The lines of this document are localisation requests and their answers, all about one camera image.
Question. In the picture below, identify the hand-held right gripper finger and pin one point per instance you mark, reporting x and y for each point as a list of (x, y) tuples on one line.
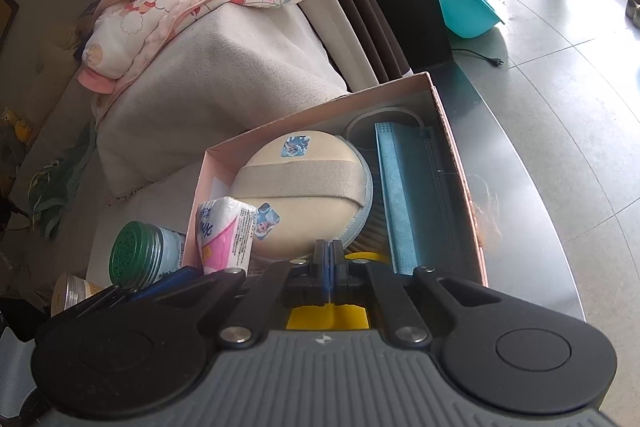
[(337, 277), (326, 272)]

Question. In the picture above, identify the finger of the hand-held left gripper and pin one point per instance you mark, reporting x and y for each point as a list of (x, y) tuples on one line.
[(165, 284)]

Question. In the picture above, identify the yellow round object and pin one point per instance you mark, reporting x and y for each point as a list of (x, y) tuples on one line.
[(310, 319)]

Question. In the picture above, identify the beige round powder puff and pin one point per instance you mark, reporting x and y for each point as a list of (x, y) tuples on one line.
[(300, 207)]

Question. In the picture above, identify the colourful tissue packet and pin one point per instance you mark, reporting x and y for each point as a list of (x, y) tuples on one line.
[(220, 237)]

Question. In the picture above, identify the blue face mask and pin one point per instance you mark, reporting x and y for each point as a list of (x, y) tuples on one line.
[(415, 207)]

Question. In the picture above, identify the pink cardboard box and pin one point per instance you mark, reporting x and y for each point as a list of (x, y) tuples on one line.
[(300, 119)]

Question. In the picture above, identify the green lid jar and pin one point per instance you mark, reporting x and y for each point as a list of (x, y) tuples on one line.
[(145, 252)]

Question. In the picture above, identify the white jar flower label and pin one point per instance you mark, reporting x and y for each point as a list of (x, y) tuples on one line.
[(72, 294)]

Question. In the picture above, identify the green cloth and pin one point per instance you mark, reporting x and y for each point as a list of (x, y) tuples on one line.
[(55, 187)]

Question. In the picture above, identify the white round container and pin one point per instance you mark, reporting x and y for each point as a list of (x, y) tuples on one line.
[(360, 124)]

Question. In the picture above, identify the yellow plush toy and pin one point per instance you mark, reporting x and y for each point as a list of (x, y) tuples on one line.
[(17, 127)]

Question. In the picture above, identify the pleated curtain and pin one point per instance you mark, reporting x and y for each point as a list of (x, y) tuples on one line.
[(385, 37)]

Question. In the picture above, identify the beige sofa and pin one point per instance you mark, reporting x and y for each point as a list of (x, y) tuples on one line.
[(45, 72)]

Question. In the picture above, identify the dark picture frame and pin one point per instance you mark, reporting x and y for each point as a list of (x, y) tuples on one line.
[(7, 17)]

